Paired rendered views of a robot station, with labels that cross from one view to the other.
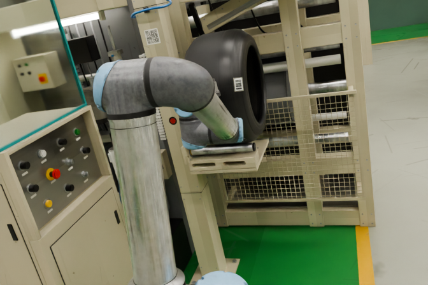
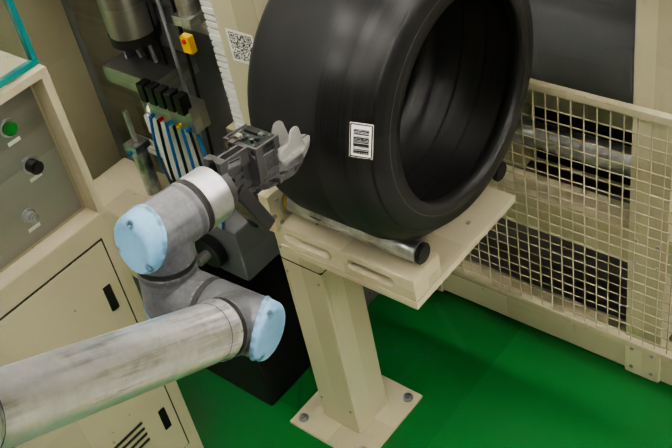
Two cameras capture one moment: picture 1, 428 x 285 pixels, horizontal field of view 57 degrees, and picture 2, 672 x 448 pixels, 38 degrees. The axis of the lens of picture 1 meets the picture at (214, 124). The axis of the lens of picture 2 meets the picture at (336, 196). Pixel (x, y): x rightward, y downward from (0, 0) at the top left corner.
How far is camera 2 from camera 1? 0.98 m
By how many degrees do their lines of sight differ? 30
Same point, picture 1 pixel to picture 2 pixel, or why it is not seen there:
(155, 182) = not seen: outside the picture
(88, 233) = (23, 342)
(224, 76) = (329, 109)
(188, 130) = (149, 297)
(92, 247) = not seen: hidden behind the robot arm
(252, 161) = (408, 287)
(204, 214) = (327, 314)
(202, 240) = (324, 356)
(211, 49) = (321, 15)
